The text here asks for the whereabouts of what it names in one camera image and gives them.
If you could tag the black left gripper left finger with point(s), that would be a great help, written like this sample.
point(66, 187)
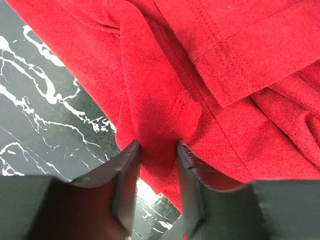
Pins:
point(98, 205)

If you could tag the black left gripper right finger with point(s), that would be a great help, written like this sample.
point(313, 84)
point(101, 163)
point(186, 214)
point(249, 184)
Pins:
point(217, 207)

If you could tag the dark red t-shirt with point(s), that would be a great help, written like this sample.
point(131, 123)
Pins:
point(236, 81)

